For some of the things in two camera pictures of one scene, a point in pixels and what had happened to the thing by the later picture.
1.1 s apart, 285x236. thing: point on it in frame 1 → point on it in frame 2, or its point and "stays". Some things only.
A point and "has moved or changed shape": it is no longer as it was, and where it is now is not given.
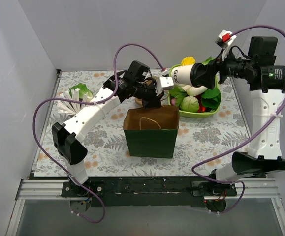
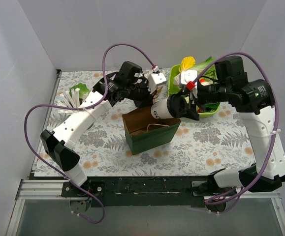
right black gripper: [219, 72] → [194, 99]
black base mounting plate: [149, 191] stays
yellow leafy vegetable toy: [189, 60] stays
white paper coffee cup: [182, 74] → [160, 110]
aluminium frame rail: [40, 190] stays
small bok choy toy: [83, 89] stays
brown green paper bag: [151, 132] has moved or changed shape
